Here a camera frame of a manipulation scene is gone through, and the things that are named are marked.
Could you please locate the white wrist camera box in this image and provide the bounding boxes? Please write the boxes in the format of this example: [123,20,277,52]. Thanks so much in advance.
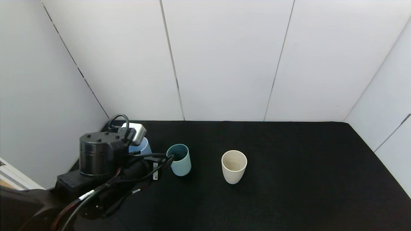
[121,123,147,146]

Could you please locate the cream plastic cup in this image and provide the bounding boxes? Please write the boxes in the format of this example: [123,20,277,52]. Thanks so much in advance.
[221,150,248,184]

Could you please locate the teal plastic cup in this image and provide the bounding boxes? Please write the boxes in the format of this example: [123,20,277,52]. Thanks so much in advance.
[166,144,192,176]

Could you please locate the black table cloth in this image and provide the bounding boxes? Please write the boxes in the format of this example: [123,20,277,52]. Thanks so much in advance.
[48,121,411,231]

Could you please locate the light blue plastic cup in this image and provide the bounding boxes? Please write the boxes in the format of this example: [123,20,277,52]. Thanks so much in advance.
[128,137,152,155]

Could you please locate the black camera cable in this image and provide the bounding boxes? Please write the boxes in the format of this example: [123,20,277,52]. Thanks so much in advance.
[108,114,175,186]

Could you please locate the white frame rail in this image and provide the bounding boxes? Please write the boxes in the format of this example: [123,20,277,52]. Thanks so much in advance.
[0,157,45,190]

